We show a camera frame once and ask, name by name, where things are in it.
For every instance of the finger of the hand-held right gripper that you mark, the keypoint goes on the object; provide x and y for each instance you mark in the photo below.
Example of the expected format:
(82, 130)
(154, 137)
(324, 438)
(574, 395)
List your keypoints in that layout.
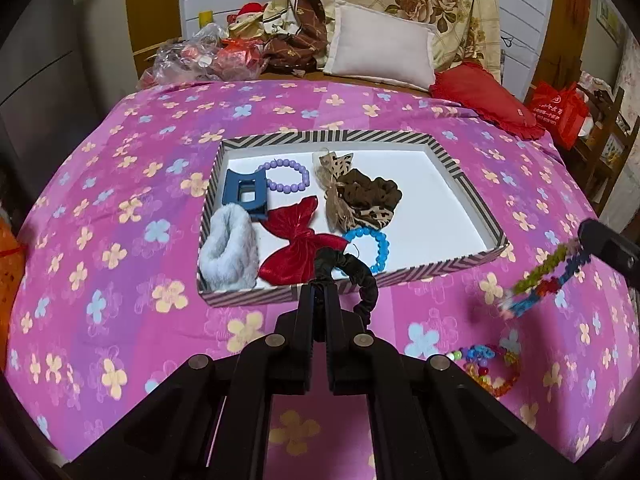
(612, 250)

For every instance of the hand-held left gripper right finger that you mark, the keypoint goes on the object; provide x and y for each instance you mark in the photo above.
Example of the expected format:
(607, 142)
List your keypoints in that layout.
(334, 320)

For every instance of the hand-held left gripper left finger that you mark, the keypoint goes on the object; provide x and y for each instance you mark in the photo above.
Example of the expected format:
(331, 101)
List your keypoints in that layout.
(305, 320)

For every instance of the black scrunchie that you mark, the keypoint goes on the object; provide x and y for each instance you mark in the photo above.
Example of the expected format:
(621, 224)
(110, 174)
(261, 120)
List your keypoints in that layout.
(335, 257)

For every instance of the red satin bow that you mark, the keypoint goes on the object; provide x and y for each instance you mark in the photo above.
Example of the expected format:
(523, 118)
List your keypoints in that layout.
(295, 240)

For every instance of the grey fluffy scrunchie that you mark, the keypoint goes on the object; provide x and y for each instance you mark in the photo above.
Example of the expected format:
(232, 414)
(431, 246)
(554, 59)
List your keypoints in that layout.
(227, 250)

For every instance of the brown scrunchie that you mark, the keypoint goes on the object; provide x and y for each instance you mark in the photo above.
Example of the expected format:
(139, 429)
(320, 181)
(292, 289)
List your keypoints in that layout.
(372, 195)

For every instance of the blue hair claw clip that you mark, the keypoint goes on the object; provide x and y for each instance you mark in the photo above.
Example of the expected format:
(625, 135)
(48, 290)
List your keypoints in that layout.
(235, 185)

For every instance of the leopard print bow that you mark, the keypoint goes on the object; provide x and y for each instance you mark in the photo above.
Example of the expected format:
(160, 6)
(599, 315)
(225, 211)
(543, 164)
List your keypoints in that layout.
(335, 165)

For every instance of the striped cardboard box tray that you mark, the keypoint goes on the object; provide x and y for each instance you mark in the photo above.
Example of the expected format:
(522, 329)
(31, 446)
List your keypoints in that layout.
(440, 200)

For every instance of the red shopping bag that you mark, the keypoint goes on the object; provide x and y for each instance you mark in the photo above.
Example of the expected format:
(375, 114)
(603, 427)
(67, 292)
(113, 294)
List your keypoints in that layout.
(557, 110)

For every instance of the red cushion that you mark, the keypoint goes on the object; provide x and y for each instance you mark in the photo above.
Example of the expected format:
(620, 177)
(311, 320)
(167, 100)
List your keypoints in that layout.
(485, 95)

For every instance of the red packet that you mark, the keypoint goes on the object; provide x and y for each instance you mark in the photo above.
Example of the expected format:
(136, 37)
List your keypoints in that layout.
(240, 55)

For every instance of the white pillow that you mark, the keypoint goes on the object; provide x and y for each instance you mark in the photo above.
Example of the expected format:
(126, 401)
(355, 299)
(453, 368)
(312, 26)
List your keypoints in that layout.
(380, 45)

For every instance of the brown patterned cloth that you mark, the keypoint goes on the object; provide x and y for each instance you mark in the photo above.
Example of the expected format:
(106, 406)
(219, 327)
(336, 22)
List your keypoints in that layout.
(300, 30)

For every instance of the clear plastic bags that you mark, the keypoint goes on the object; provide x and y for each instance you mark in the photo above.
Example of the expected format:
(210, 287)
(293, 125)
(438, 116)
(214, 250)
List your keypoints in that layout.
(175, 60)

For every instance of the orange plastic basket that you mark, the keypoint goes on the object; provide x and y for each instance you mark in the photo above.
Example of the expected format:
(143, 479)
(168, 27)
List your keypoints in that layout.
(10, 260)

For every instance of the red plush doll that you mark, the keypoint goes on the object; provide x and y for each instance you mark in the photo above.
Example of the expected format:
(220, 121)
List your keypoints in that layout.
(247, 17)

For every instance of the yellow bottle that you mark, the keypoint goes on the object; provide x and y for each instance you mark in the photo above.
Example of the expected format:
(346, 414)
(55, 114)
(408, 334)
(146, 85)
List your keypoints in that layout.
(205, 20)

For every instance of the wooden cabinet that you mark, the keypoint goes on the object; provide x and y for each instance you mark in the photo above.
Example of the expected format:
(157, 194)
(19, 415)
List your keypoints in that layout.
(155, 5)

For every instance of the grey cabinet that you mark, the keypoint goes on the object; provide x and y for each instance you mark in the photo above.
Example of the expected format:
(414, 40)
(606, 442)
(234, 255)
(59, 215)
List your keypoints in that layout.
(45, 50)

